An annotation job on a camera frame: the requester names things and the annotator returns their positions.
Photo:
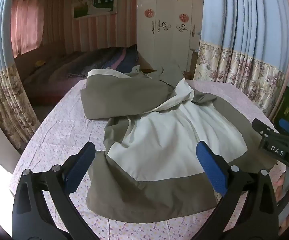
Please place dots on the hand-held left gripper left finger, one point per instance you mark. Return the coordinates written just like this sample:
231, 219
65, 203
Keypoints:
83, 162

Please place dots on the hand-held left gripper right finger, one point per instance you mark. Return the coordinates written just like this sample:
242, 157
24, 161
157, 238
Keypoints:
210, 165

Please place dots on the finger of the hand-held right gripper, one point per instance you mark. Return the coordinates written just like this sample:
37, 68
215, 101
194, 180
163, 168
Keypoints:
264, 128

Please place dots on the olive and cream jacket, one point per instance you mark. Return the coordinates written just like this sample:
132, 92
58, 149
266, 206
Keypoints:
159, 135

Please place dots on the pink floral bed sheet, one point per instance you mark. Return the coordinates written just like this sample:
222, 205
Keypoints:
59, 135

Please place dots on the blue floral curtain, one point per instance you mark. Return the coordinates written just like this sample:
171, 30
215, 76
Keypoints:
2, 85
242, 42

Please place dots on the dark bed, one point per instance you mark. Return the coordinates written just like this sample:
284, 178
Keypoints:
59, 70

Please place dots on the wooden chair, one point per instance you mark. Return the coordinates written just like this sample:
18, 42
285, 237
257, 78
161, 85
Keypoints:
194, 60

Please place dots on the small yellow object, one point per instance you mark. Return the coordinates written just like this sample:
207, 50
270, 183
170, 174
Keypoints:
40, 63

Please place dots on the striped blanket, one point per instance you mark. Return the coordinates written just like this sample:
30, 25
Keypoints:
119, 57

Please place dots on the white wardrobe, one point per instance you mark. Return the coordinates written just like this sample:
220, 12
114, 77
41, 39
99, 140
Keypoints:
169, 45

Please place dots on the pink window curtain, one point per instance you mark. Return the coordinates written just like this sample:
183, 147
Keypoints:
27, 22

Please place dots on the framed wall picture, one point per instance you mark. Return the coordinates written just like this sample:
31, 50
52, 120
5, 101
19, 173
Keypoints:
94, 5

